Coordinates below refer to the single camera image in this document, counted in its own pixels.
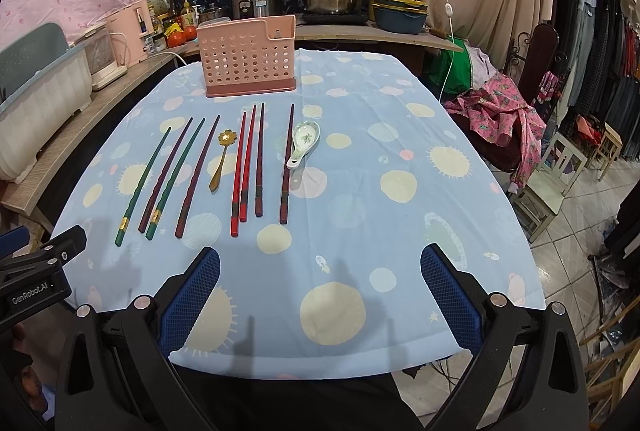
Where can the white wooden stool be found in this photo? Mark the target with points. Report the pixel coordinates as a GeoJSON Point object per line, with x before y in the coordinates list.
{"type": "Point", "coordinates": [540, 201]}

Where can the pink perforated utensil holder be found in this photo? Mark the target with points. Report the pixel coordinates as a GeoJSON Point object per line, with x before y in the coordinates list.
{"type": "Point", "coordinates": [248, 56]}

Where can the red tomato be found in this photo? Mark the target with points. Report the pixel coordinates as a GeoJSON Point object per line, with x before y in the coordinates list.
{"type": "Point", "coordinates": [176, 38]}
{"type": "Point", "coordinates": [190, 32]}

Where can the gold flower spoon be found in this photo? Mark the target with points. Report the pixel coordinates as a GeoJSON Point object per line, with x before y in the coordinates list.
{"type": "Point", "coordinates": [225, 139]}

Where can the dark maroon chopstick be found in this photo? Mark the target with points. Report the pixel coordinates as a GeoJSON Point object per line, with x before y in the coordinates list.
{"type": "Point", "coordinates": [160, 180]}
{"type": "Point", "coordinates": [186, 205]}

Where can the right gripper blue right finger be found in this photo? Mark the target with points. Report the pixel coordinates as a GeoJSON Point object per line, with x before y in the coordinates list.
{"type": "Point", "coordinates": [463, 315]}

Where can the green bag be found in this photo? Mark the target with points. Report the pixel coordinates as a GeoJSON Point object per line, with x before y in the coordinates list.
{"type": "Point", "coordinates": [452, 70]}

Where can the white small appliance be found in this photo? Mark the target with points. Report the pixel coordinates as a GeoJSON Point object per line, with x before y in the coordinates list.
{"type": "Point", "coordinates": [103, 65]}

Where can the pink floral cloth pile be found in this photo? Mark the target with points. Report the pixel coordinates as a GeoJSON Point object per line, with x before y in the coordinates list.
{"type": "Point", "coordinates": [501, 126]}

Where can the dark red chopstick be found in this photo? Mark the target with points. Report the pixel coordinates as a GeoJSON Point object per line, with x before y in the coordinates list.
{"type": "Point", "coordinates": [258, 186]}
{"type": "Point", "coordinates": [283, 214]}

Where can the white ceramic soup spoon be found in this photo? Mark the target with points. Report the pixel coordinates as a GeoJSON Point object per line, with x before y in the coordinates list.
{"type": "Point", "coordinates": [305, 136]}

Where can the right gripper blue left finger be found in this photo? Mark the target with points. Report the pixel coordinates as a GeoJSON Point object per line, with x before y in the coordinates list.
{"type": "Point", "coordinates": [182, 297]}

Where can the dark wooden chair back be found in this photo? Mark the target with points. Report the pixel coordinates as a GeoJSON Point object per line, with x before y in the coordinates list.
{"type": "Point", "coordinates": [541, 49]}

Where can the pink electric kettle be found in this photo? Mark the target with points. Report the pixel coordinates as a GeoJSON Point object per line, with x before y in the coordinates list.
{"type": "Point", "coordinates": [128, 27]}

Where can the green chopstick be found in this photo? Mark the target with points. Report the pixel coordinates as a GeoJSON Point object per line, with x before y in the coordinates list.
{"type": "Point", "coordinates": [124, 222]}
{"type": "Point", "coordinates": [169, 183]}

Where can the light blue dotted tablecloth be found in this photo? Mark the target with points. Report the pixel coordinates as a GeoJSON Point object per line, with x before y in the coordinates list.
{"type": "Point", "coordinates": [337, 291]}

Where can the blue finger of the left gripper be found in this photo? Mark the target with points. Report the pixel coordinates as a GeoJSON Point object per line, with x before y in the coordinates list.
{"type": "Point", "coordinates": [14, 240]}

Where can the white dish rack bin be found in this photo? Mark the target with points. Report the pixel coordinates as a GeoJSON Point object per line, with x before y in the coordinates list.
{"type": "Point", "coordinates": [44, 82]}

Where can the dark blue yellow-rimmed casserole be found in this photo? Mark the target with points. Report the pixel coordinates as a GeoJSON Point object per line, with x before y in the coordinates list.
{"type": "Point", "coordinates": [399, 16]}

